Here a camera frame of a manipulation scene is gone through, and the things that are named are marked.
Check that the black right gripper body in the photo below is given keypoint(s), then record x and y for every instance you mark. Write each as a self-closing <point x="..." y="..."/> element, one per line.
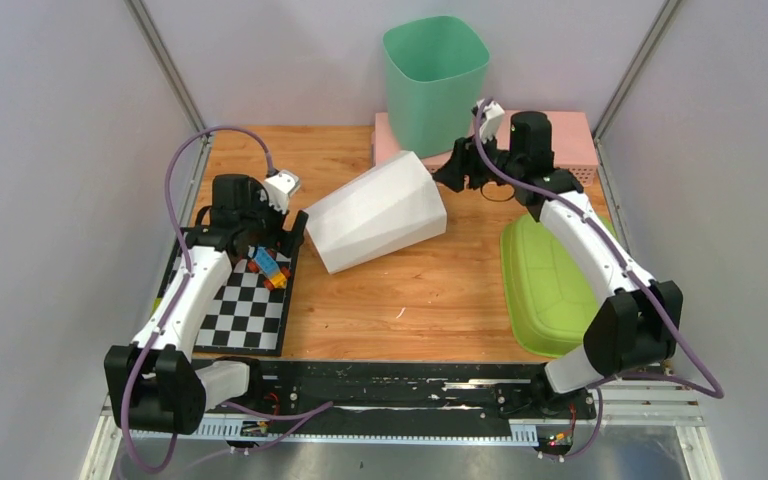
<point x="480" y="171"/>

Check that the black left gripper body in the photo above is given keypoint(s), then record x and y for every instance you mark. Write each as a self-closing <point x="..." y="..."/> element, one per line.
<point x="264" y="224"/>

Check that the white translucent bin liner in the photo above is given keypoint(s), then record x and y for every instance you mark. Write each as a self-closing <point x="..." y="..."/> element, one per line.
<point x="392" y="206"/>

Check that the pink perforated plastic basket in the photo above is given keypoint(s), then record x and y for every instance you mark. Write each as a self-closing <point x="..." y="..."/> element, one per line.
<point x="384" y="145"/>

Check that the mint green trash bin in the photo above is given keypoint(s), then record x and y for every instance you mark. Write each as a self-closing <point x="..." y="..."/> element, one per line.
<point x="435" y="69"/>

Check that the large lime green tub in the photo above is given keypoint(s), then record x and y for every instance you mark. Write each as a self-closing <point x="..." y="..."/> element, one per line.
<point x="549" y="301"/>

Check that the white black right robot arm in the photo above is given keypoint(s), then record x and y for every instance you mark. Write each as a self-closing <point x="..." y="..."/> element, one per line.
<point x="638" y="315"/>

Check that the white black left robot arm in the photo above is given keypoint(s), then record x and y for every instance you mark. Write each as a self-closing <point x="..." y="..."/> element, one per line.
<point x="151" y="381"/>

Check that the blue yellow toy car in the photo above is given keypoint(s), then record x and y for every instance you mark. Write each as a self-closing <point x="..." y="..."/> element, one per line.
<point x="263" y="262"/>

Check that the black white checkerboard mat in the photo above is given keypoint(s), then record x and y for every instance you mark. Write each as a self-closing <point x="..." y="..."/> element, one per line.
<point x="211" y="307"/>

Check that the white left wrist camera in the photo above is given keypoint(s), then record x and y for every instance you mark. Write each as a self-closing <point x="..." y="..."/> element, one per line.
<point x="280" y="188"/>

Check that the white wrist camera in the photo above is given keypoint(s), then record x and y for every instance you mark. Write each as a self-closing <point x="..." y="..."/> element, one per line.
<point x="488" y="117"/>
<point x="280" y="188"/>

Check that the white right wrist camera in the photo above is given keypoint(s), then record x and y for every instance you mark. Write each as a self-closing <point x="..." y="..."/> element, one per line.
<point x="488" y="117"/>

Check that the left aluminium frame post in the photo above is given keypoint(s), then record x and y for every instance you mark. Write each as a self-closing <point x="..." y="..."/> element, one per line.
<point x="153" y="38"/>

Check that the aluminium frame post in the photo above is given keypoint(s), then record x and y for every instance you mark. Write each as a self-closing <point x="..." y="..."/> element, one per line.
<point x="647" y="48"/>
<point x="153" y="38"/>

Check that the right aluminium frame post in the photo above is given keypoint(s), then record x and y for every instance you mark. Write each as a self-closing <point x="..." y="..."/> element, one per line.
<point x="647" y="48"/>

